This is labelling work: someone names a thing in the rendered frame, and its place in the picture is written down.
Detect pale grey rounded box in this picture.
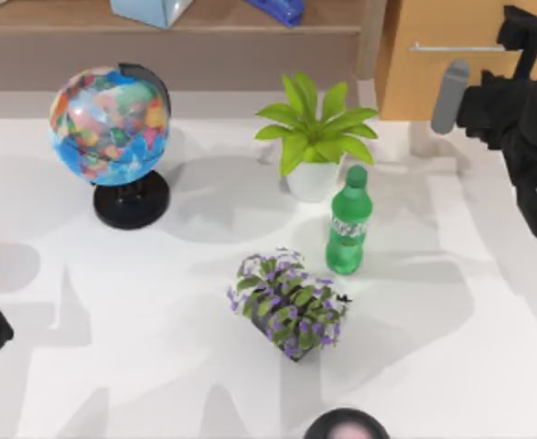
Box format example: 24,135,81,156
430,58,471,135

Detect wooden cupboard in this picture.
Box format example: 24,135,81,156
371,0,537,123

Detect green bottle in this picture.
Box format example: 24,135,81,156
325,165,374,277

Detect green plant in white pot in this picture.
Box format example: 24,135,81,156
253,70,381,204

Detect blue stapler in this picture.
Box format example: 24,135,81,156
242,0,307,28

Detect purple flowers in black pot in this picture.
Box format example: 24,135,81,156
227,246,354,364

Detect black round cup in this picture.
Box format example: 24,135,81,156
303,407,393,439

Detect open wooden shelf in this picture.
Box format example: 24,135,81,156
0,0,389,93

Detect light blue box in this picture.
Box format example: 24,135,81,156
109,0,196,30

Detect colourful globe on black stand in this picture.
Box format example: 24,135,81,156
48,62,174,230

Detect long metal handle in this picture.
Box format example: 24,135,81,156
408,41,537,53

